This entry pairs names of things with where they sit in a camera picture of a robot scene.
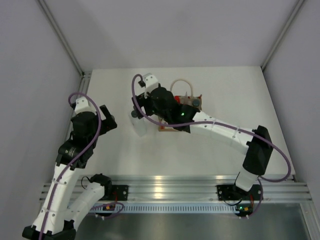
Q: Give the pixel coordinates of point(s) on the small jar with grey lid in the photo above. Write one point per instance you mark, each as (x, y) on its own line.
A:
(196, 102)

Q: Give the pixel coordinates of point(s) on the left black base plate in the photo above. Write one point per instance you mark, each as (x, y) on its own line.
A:
(119, 193)

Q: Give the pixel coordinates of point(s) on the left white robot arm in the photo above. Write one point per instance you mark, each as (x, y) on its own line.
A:
(59, 219)

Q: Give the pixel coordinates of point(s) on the red bottle with red cap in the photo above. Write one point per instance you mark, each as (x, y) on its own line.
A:
(177, 98)

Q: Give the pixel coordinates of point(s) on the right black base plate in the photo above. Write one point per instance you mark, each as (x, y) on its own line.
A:
(225, 192)

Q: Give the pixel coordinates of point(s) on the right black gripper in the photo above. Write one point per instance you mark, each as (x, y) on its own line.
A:
(143, 103)

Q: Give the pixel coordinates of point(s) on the white slotted cable duct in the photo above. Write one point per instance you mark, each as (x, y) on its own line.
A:
(176, 208)

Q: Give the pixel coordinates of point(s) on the canvas bag with strawberry print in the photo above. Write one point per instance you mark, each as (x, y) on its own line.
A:
(184, 99)

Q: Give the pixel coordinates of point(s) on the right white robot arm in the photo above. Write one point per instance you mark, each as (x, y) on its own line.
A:
(255, 144)

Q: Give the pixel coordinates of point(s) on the translucent bottle with black cap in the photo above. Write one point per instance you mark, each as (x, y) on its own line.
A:
(138, 124)

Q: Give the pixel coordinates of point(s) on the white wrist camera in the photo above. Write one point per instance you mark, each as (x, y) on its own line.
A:
(150, 83)
(82, 104)

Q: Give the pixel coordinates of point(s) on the left aluminium frame post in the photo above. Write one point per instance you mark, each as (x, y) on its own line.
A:
(60, 35)

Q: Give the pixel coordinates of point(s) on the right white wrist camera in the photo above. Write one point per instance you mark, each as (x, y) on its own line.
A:
(150, 83)

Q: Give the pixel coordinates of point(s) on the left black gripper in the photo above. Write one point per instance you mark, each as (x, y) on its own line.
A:
(108, 123)

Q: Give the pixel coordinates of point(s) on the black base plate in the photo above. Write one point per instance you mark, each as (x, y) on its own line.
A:
(225, 192)
(119, 193)

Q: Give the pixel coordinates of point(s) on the aluminium mounting rail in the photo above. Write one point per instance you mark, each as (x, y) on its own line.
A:
(176, 189)

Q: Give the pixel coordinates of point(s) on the right aluminium frame post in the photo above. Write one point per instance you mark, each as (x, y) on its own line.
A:
(285, 28)

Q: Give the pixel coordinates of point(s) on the aluminium frame post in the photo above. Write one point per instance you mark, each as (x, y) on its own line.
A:
(285, 28)
(60, 35)

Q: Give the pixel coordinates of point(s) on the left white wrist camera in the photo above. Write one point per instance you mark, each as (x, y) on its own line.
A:
(82, 104)

